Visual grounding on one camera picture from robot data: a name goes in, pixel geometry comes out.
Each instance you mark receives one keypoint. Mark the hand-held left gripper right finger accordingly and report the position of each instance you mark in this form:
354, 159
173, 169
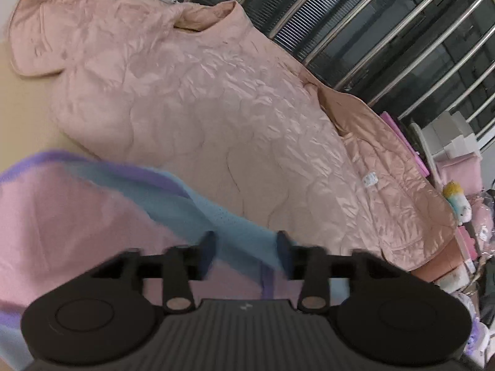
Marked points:
284, 253

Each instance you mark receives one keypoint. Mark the pile of plastic wrapped packages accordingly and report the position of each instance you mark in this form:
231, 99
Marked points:
483, 224

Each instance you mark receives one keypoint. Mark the pink pillow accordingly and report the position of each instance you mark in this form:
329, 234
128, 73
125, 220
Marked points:
460, 174

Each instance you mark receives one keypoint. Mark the magenta flat folder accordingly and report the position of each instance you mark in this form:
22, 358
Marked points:
402, 139

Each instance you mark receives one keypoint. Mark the yellow white plush toy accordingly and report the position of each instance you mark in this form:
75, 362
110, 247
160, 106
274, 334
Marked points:
456, 201

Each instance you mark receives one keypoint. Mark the pink quilted jacket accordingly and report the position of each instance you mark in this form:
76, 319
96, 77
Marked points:
193, 104

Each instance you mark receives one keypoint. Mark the stack of white boxes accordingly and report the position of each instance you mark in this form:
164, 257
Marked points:
452, 135

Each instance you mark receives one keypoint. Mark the metal window grille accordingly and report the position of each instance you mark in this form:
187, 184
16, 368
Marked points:
367, 27

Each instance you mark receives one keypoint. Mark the pastel pink blue purple cloth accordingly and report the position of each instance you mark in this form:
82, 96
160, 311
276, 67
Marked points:
77, 220

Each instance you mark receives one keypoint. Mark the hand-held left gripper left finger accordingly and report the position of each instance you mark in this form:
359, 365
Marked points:
207, 253

